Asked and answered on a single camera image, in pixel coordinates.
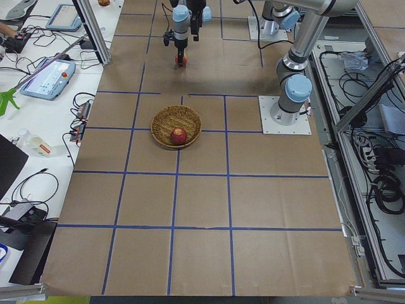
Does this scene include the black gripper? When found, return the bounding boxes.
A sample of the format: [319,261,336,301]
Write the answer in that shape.
[186,0,206,34]
[175,19,200,66]

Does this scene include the red yellow apple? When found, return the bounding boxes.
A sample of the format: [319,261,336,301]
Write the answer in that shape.
[175,54,187,67]

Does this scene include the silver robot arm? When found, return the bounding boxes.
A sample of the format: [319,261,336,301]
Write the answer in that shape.
[163,1,300,67]
[262,0,358,117]

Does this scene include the round wicker basket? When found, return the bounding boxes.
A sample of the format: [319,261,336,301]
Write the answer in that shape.
[151,105,202,149]

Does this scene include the dark red apple in basket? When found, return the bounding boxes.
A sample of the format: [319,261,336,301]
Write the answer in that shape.
[170,127,187,146]

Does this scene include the teach pendant far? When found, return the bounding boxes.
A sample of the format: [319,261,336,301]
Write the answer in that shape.
[46,4,82,32]

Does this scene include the teach pendant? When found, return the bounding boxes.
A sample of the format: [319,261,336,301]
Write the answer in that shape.
[46,4,82,32]
[20,59,76,100]

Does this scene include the teach pendant near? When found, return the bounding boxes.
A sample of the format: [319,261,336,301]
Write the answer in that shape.
[20,59,76,100]

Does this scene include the plastic bottle on desk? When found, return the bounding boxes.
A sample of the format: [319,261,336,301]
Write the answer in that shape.
[18,129,53,158]

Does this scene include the green tipped metal rod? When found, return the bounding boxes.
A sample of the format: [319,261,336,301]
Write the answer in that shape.
[0,34,87,116]

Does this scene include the black box on desk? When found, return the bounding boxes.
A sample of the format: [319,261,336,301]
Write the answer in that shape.
[1,221,56,285]

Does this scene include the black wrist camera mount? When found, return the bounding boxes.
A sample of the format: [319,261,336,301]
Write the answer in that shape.
[163,30,174,46]

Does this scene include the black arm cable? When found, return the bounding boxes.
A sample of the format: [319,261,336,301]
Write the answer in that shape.
[234,0,295,50]

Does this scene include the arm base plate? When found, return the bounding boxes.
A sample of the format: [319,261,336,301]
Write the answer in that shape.
[258,96,311,136]
[248,16,289,42]

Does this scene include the aluminium frame post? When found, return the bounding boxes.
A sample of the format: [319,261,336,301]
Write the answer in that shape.
[72,0,111,66]

